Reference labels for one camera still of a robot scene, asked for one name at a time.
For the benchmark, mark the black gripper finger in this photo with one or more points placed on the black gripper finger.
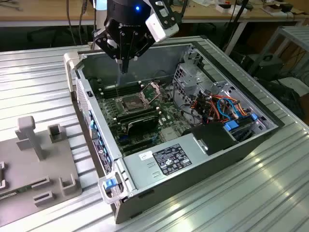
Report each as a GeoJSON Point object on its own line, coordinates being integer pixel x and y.
{"type": "Point", "coordinates": [106, 42]}
{"type": "Point", "coordinates": [144, 42]}

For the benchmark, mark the black RAM slot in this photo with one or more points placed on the black RAM slot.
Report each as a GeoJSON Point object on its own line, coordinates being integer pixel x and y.
{"type": "Point", "coordinates": [144, 111]}
{"type": "Point", "coordinates": [125, 85]}
{"type": "Point", "coordinates": [125, 89]}
{"type": "Point", "coordinates": [144, 116]}

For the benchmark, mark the silver metal drive cage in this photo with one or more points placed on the silver metal drive cage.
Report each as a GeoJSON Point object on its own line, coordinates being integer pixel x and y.
{"type": "Point", "coordinates": [190, 82]}

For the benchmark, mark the wooden desk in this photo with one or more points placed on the wooden desk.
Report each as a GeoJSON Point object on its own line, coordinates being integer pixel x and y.
{"type": "Point", "coordinates": [205, 13]}
{"type": "Point", "coordinates": [24, 13]}

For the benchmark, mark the green motherboard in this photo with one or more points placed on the green motherboard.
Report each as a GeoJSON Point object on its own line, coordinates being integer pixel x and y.
{"type": "Point", "coordinates": [169, 113]}

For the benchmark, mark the black expansion card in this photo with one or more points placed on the black expansion card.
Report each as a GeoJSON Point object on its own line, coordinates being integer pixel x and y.
{"type": "Point", "coordinates": [144, 123]}

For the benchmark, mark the white box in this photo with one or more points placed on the white box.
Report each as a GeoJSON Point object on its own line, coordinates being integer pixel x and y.
{"type": "Point", "coordinates": [224, 9]}

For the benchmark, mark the silver chipset heatsink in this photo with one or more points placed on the silver chipset heatsink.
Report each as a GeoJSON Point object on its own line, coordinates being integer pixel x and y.
{"type": "Point", "coordinates": [169, 133]}

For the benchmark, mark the black pole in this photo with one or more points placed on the black pole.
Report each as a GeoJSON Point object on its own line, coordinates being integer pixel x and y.
{"type": "Point", "coordinates": [239, 13]}

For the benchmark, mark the black plastic shroud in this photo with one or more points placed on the black plastic shroud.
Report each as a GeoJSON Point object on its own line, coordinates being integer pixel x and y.
{"type": "Point", "coordinates": [212, 137]}

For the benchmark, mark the hard disk in blue carrier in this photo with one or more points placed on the hard disk in blue carrier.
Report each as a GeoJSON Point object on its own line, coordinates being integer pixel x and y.
{"type": "Point", "coordinates": [231, 126]}

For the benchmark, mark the silver power supply unit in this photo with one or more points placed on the silver power supply unit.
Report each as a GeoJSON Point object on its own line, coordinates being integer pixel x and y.
{"type": "Point", "coordinates": [144, 171]}

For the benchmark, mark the brown cardboard box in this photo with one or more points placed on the brown cardboard box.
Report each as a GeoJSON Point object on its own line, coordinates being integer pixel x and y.
{"type": "Point", "coordinates": [270, 10]}

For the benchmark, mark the small black device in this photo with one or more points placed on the small black device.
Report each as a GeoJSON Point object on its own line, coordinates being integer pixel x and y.
{"type": "Point", "coordinates": [287, 7]}

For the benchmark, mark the black flat panel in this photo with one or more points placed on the black flat panel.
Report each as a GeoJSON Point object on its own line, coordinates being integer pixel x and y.
{"type": "Point", "coordinates": [285, 96]}

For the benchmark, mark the grey parts rack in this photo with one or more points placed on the grey parts rack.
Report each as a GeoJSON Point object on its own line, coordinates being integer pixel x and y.
{"type": "Point", "coordinates": [24, 169]}

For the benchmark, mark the open grey PC case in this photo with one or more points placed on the open grey PC case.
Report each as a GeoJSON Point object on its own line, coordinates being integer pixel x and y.
{"type": "Point", "coordinates": [193, 191]}

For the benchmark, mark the green RAM stick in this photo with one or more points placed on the green RAM stick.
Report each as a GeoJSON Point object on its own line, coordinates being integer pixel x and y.
{"type": "Point", "coordinates": [9, 194]}

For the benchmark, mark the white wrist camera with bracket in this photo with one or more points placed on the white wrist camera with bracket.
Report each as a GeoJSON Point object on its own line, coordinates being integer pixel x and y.
{"type": "Point", "coordinates": [161, 26]}

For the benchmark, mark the grey metal frame table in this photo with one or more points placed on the grey metal frame table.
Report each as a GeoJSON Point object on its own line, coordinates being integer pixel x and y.
{"type": "Point", "coordinates": [297, 33]}

